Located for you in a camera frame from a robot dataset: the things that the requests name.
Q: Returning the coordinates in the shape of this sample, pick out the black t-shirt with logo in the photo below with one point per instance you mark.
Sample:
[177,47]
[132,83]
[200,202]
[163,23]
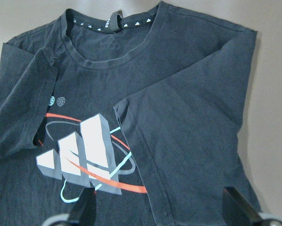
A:
[145,109]

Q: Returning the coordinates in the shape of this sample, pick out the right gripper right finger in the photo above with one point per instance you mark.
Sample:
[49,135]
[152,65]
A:
[236,210]

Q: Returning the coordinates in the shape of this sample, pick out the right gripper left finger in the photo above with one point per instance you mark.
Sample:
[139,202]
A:
[83,212]

